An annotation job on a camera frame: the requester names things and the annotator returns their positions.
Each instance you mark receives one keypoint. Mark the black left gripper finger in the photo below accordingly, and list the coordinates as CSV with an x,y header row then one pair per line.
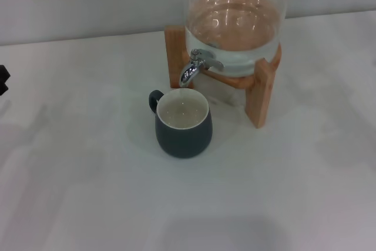
x,y
3,76

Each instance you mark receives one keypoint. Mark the chrome faucet tap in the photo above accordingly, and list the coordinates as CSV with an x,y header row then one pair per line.
x,y
188,74

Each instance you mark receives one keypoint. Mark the black ceramic cup white inside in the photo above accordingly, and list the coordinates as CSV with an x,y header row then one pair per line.
x,y
185,142

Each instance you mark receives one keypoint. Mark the glass water dispenser jar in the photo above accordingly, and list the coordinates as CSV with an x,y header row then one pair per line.
x,y
235,27

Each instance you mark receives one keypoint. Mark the wooden dispenser stand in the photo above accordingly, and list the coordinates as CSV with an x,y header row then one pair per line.
x,y
260,101

